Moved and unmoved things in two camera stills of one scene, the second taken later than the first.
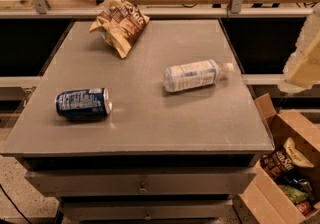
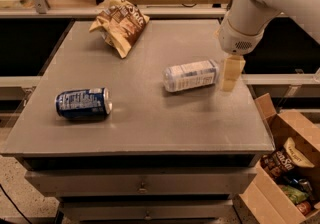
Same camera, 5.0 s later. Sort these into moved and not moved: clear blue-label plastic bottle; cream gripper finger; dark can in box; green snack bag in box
Moved: cream gripper finger
Not moved: dark can in box; green snack bag in box; clear blue-label plastic bottle
